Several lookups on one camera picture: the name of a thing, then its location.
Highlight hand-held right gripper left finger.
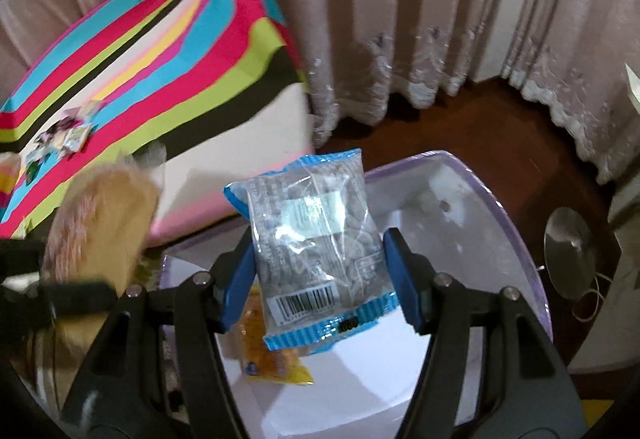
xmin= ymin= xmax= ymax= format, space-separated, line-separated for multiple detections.
xmin=60 ymin=226 xmax=258 ymax=439

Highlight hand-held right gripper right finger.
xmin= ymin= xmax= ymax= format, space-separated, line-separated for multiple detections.
xmin=382 ymin=226 xmax=588 ymax=439

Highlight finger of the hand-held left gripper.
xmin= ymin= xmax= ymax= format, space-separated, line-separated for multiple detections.
xmin=0 ymin=281 xmax=118 ymax=320
xmin=0 ymin=239 xmax=48 ymax=277

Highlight translucent plastic bin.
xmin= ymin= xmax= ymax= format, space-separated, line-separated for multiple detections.
xmin=145 ymin=149 xmax=556 ymax=439

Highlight clear snack packet blue edges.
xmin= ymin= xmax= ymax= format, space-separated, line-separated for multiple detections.
xmin=223 ymin=148 xmax=401 ymax=352

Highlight tan bread packet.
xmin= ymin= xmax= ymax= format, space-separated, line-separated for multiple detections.
xmin=20 ymin=141 xmax=168 ymax=415

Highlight pile of small snack packets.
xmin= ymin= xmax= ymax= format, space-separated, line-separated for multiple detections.
xmin=22 ymin=101 xmax=103 ymax=182

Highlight green patterned cloth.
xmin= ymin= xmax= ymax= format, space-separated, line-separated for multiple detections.
xmin=131 ymin=253 xmax=168 ymax=292

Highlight yellow snack packet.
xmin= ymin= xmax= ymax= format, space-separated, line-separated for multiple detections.
xmin=237 ymin=284 xmax=316 ymax=387

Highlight round metal lamp base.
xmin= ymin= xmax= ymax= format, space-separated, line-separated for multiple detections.
xmin=544 ymin=207 xmax=599 ymax=300

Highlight white furniture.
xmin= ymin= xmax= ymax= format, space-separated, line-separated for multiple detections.
xmin=567 ymin=159 xmax=640 ymax=375

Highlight striped tablecloth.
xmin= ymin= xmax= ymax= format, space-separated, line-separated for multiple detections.
xmin=0 ymin=0 xmax=316 ymax=245

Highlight white plastic object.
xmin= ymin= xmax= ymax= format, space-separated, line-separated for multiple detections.
xmin=625 ymin=63 xmax=640 ymax=112

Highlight white cable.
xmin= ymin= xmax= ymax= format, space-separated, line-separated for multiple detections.
xmin=570 ymin=264 xmax=618 ymax=322

